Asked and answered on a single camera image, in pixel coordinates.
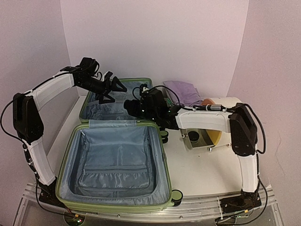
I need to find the pink perforated plastic basket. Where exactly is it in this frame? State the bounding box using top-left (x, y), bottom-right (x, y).
top-left (165, 97), bottom-right (173, 107)

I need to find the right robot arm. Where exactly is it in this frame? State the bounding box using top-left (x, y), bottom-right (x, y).
top-left (124, 86), bottom-right (264, 213)

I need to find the white cylindrical container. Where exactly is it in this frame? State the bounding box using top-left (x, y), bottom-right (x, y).
top-left (177, 109), bottom-right (231, 152)

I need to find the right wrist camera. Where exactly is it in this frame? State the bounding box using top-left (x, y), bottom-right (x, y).
top-left (139, 83), bottom-right (150, 97)

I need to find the black camera cable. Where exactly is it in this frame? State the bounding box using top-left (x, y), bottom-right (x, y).
top-left (133, 85), bottom-right (196, 110)

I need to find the curved aluminium rail base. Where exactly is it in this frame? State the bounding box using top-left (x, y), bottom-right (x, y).
top-left (13, 183), bottom-right (284, 226)

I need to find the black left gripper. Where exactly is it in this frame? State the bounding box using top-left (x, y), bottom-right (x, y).
top-left (77, 75), bottom-right (127, 103)

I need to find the green hard-shell suitcase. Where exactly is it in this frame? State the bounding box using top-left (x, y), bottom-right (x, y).
top-left (55, 78), bottom-right (182, 205)

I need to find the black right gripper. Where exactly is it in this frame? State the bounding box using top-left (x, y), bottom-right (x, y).
top-left (126, 98), bottom-right (158, 122)

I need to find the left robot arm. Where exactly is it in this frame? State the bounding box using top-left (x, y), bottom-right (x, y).
top-left (7, 57), bottom-right (127, 207)

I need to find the small black round object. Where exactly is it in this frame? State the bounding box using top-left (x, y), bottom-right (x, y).
top-left (188, 130), bottom-right (200, 143)

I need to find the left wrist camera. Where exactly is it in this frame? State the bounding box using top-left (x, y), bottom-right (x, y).
top-left (101, 71), bottom-right (113, 82)

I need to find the purple garment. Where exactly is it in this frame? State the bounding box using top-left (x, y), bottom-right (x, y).
top-left (163, 81), bottom-right (202, 107)

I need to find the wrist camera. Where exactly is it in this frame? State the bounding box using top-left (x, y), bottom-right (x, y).
top-left (139, 83), bottom-right (150, 97)
top-left (101, 71), bottom-right (113, 82)

